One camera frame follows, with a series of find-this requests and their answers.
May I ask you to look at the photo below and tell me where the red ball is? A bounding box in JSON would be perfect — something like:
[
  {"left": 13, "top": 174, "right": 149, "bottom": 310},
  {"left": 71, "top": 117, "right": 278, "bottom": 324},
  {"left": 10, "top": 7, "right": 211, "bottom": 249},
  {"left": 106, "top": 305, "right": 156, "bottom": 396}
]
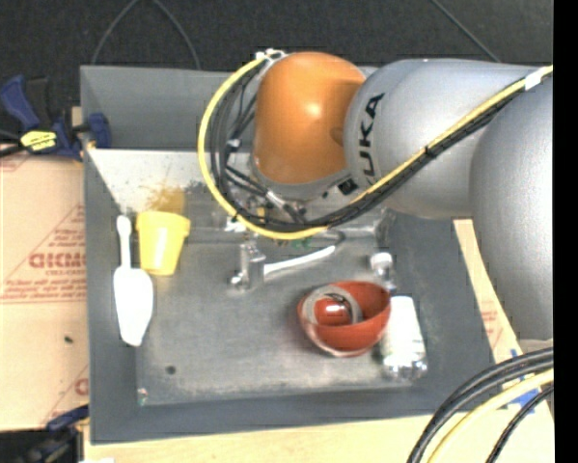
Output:
[{"left": 314, "top": 298, "right": 351, "bottom": 327}]

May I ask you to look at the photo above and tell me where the red bowl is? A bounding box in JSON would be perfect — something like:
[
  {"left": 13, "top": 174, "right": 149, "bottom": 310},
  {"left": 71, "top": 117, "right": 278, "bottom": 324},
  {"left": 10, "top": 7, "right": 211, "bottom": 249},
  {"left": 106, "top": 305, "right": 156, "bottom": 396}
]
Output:
[{"left": 296, "top": 280, "right": 393, "bottom": 359}]

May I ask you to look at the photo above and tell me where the grey metal bin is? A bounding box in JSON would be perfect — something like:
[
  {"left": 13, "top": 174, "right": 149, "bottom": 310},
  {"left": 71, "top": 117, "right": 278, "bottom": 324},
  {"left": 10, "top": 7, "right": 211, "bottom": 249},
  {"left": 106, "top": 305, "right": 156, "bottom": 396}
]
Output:
[{"left": 79, "top": 64, "right": 496, "bottom": 443}]

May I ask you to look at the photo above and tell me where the clear plastic bottle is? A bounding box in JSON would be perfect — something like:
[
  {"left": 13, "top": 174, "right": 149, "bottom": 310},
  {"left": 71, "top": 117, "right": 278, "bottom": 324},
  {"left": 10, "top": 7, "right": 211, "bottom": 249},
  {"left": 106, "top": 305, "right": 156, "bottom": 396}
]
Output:
[{"left": 368, "top": 251, "right": 428, "bottom": 381}]

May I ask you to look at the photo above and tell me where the yellow plastic cup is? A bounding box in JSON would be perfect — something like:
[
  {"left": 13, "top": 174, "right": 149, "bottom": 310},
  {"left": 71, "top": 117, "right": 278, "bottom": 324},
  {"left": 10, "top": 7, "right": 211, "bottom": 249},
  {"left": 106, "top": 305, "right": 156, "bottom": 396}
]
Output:
[{"left": 135, "top": 209, "right": 192, "bottom": 277}]

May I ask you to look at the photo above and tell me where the white plastic scoop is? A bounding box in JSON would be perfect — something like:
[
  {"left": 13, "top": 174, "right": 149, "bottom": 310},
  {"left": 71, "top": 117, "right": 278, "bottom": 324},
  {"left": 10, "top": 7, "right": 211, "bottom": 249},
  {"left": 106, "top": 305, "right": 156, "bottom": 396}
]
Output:
[{"left": 113, "top": 214, "right": 155, "bottom": 348}]

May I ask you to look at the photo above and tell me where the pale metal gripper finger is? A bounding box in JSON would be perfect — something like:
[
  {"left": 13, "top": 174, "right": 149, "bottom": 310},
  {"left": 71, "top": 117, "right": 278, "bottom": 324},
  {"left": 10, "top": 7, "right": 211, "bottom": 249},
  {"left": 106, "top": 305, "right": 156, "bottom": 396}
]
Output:
[
  {"left": 249, "top": 253, "right": 267, "bottom": 289},
  {"left": 228, "top": 241, "right": 253, "bottom": 287}
]

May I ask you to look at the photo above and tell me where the brown cardboard board red print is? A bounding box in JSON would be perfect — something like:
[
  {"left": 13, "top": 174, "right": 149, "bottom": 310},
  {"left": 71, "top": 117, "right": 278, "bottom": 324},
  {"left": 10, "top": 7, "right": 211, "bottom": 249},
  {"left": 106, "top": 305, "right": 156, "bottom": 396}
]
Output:
[{"left": 0, "top": 142, "right": 526, "bottom": 434}]

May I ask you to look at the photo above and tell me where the grey tape ring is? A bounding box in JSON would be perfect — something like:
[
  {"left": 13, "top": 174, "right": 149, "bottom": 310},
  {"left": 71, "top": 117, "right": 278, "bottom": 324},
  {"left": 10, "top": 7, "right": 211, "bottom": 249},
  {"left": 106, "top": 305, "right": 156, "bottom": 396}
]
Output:
[{"left": 301, "top": 284, "right": 366, "bottom": 328}]

